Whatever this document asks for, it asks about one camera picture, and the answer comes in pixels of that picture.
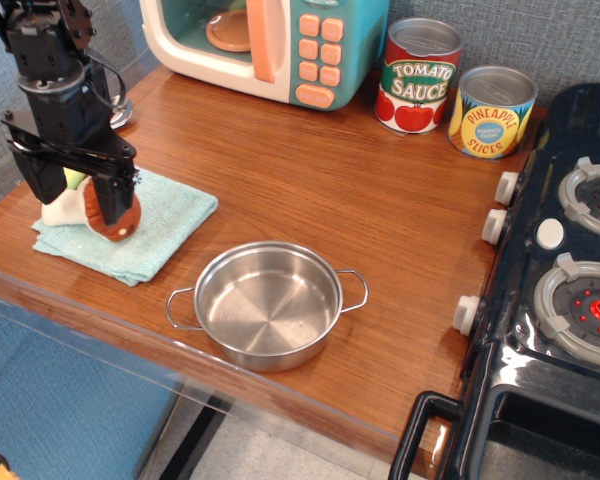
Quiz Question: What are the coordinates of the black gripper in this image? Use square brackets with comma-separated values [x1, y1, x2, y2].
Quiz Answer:
[1, 64, 137, 226]

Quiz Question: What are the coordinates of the brown white plush mushroom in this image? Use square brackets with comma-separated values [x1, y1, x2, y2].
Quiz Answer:
[41, 177, 142, 242]

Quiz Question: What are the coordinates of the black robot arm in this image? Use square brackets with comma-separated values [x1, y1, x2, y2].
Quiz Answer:
[0, 1, 137, 226]

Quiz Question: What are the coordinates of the stainless steel pot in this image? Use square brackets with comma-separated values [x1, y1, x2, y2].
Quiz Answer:
[167, 240, 351, 372]

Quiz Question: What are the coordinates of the light blue folded cloth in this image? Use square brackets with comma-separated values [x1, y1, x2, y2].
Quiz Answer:
[32, 170, 218, 287]

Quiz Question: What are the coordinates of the orange toy plate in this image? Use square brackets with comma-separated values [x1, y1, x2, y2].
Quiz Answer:
[206, 9, 250, 53]

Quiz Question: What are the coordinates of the teal toy microwave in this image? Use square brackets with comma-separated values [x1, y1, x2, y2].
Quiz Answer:
[140, 0, 389, 111]

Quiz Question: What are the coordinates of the tomato sauce can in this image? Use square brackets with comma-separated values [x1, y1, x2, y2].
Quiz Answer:
[375, 17, 463, 134]

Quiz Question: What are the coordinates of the pineapple slices can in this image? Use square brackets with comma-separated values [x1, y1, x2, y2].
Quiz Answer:
[448, 65, 538, 159]

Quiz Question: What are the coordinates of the black toy stove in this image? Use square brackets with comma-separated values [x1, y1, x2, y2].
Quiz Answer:
[390, 83, 600, 479]

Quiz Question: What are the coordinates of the yellow-green handled metal spoon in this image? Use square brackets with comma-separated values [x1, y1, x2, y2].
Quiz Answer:
[63, 94, 133, 190]

